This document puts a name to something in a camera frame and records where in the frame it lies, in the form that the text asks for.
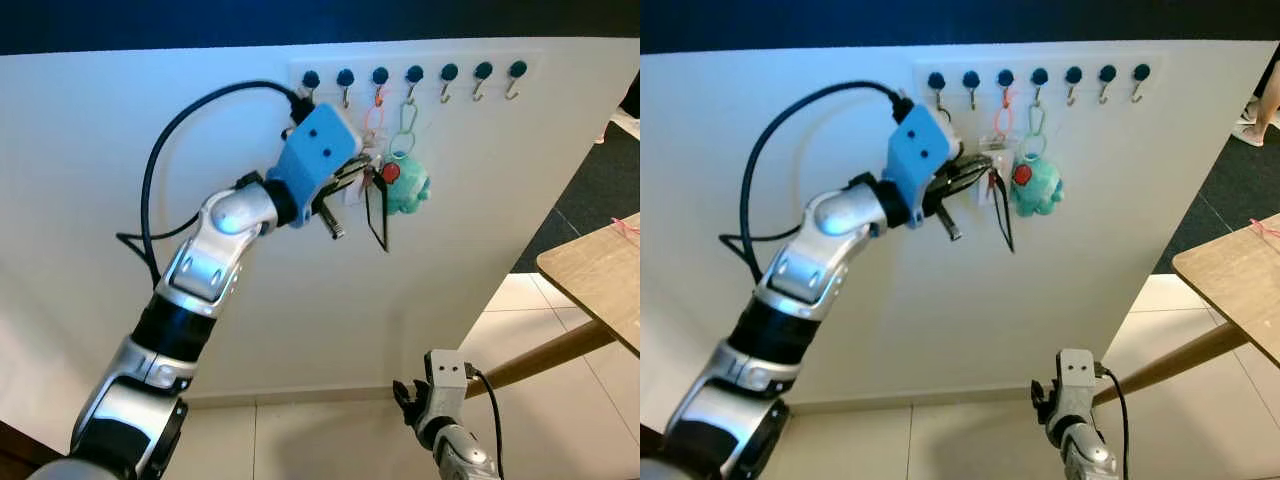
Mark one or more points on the dark knob metal hook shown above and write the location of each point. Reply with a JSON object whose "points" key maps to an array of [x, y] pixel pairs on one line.
{"points": [[1141, 72], [517, 68], [311, 78], [345, 76], [449, 71], [971, 78], [936, 80], [1005, 77], [380, 75], [414, 73], [1073, 75], [483, 70], [1107, 73], [1039, 76]]}

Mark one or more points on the beige slipper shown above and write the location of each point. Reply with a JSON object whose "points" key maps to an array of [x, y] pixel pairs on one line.
{"points": [[1250, 136]]}

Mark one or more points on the teal plush toy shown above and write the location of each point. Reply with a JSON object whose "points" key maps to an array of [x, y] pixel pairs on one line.
{"points": [[1040, 190], [410, 190]]}

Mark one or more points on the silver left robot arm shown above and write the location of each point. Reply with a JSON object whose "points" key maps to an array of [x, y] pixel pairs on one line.
{"points": [[210, 260], [830, 250]]}

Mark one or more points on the white hook rail plate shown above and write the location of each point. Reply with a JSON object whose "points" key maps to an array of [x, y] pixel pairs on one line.
{"points": [[430, 60]]}

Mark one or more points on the orange plastic loop clip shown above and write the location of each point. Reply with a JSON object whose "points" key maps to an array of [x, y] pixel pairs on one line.
{"points": [[997, 120], [367, 118]]}

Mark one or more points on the bare-legged person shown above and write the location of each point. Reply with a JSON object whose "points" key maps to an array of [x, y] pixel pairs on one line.
{"points": [[1266, 90]]}

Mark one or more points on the pink ribbon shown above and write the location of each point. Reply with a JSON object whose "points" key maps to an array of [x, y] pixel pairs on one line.
{"points": [[1265, 228], [625, 228]]}

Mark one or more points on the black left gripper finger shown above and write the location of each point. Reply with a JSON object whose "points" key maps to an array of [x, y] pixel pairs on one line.
{"points": [[362, 169], [951, 225], [976, 171], [335, 223]]}

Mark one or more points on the white partition board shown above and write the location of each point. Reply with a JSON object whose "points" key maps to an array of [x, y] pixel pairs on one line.
{"points": [[700, 150], [100, 120]]}

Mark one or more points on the wooden table leg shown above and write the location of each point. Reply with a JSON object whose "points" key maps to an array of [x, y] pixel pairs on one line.
{"points": [[540, 355], [1170, 362]]}

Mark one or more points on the light wooden table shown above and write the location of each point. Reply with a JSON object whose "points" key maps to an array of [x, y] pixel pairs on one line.
{"points": [[1235, 275], [600, 270]]}

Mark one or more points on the green carabiner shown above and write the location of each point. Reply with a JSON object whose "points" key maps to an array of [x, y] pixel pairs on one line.
{"points": [[399, 120], [1028, 122]]}

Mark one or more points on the black floor mat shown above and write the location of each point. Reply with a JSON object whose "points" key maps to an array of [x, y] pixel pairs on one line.
{"points": [[1230, 190], [600, 190]]}

